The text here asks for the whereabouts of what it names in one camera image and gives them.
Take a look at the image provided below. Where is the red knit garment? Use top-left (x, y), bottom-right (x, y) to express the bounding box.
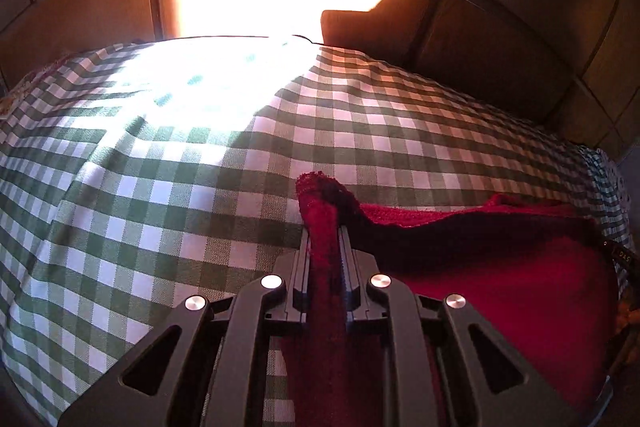
top-left (279, 171), bottom-right (623, 427)

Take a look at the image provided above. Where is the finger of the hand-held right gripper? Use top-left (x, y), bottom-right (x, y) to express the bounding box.
top-left (595, 233), bottom-right (640, 279)

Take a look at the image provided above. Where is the green checked blanket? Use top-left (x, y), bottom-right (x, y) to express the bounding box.
top-left (0, 34), bottom-right (636, 427)

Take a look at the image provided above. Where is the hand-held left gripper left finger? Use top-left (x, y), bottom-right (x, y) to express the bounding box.
top-left (57, 227), bottom-right (314, 427)

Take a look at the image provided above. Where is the floral bed sheet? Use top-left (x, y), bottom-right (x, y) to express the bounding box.
top-left (0, 52), bottom-right (76, 120)

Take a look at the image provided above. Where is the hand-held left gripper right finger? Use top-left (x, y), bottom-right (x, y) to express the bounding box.
top-left (339, 226), bottom-right (599, 427)

